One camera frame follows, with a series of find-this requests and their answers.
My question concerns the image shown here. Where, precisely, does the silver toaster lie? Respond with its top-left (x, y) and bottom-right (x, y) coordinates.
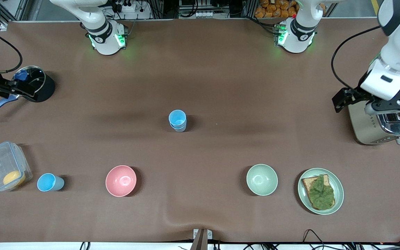
top-left (348, 82), bottom-right (400, 145)

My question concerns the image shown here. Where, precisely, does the yellow orange round fruit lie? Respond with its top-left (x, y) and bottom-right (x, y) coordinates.
top-left (3, 170), bottom-right (26, 188)

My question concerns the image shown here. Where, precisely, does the pale green plate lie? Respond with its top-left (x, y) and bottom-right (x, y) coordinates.
top-left (298, 168), bottom-right (344, 215)

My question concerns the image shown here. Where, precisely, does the slice of toast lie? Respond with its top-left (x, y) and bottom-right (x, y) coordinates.
top-left (301, 174), bottom-right (336, 210)

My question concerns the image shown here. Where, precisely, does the green lettuce leaf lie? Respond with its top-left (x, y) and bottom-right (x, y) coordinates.
top-left (307, 175), bottom-right (336, 210)

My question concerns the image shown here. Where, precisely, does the bag of orange bread rolls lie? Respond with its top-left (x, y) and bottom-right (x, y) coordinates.
top-left (255, 0), bottom-right (299, 18)

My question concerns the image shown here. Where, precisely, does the pale green bowl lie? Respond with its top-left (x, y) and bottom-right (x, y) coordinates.
top-left (246, 164), bottom-right (278, 196)

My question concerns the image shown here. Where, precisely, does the pink bowl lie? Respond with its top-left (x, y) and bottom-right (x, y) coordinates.
top-left (105, 165), bottom-right (137, 197)

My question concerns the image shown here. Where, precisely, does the dark saucepan with blue handle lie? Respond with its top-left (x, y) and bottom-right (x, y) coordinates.
top-left (0, 66), bottom-right (56, 119)

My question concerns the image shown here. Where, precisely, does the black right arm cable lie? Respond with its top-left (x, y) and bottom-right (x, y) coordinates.
top-left (0, 31), bottom-right (23, 74)

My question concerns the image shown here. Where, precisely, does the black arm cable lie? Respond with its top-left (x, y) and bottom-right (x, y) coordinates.
top-left (0, 31), bottom-right (23, 74)
top-left (331, 25), bottom-right (383, 91)

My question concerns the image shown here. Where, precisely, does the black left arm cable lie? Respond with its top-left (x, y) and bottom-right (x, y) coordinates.
top-left (331, 25), bottom-right (383, 91)

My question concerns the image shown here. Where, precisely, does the black looped cable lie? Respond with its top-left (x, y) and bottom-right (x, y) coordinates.
top-left (302, 229), bottom-right (325, 250)

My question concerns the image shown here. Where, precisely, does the metal table bracket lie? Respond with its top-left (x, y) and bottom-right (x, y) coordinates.
top-left (193, 228), bottom-right (213, 250)

